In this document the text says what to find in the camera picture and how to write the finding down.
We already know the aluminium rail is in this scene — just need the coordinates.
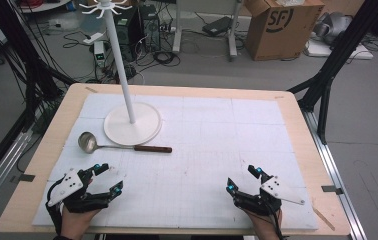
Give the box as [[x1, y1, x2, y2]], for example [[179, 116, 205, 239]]
[[0, 129, 35, 219], [301, 109, 369, 240]]

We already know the white foam board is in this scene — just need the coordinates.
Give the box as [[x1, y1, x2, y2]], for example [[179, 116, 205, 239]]
[[304, 39, 375, 61]]

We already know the brown cardboard box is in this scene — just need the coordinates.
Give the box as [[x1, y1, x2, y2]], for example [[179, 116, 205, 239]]
[[244, 0, 327, 62]]

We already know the coiled black floor cable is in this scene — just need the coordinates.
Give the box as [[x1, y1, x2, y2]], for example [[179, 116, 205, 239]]
[[151, 49, 182, 68]]

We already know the white power strip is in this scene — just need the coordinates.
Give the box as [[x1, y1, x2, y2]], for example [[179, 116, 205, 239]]
[[82, 31, 105, 46]]

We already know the white hook stand rack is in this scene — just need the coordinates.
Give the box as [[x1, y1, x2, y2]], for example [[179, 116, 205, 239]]
[[78, 0, 163, 147]]

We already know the white metal floor stand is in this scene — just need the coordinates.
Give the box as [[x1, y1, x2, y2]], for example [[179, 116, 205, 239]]
[[172, 0, 245, 62]]

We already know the white grid mat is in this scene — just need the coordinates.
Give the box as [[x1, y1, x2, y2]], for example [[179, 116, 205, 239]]
[[31, 92, 320, 232]]

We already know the white device with green display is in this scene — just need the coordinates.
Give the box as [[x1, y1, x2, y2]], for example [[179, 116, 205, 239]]
[[93, 40, 108, 68]]

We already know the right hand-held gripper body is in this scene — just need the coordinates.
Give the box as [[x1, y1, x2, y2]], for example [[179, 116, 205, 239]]
[[232, 175, 307, 217]]

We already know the black flat device on floor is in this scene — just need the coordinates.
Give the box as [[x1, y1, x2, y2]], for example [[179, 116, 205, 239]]
[[201, 15, 235, 37]]

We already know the black metal frame stand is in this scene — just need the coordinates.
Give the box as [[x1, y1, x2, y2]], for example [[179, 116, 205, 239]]
[[0, 0, 79, 135], [287, 0, 378, 146]]

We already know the black table bracket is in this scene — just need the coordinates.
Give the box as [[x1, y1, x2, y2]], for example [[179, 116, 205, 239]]
[[9, 173, 37, 184], [320, 184, 345, 196]]

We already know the person's right hand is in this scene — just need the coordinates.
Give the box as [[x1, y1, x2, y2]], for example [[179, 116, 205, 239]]
[[242, 208, 284, 240]]

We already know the steel ladle with wooden handle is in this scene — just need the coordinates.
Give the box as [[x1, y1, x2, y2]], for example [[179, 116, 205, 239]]
[[77, 131, 174, 155]]

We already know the black computer tower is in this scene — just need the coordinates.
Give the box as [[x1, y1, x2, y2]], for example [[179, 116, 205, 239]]
[[114, 8, 145, 63], [139, 4, 162, 53]]

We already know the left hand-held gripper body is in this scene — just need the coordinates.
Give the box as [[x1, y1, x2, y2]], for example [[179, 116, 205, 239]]
[[45, 167, 111, 215]]

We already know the grey appliance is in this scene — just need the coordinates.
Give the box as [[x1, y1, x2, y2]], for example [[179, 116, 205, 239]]
[[312, 11, 354, 47]]

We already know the white round table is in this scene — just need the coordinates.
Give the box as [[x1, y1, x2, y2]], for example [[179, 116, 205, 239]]
[[16, 0, 74, 15]]

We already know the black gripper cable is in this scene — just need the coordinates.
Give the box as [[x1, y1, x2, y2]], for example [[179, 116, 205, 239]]
[[266, 199, 286, 240], [45, 178, 65, 235]]

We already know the person's left hand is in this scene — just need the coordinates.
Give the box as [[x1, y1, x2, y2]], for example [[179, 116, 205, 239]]
[[59, 203, 102, 240]]

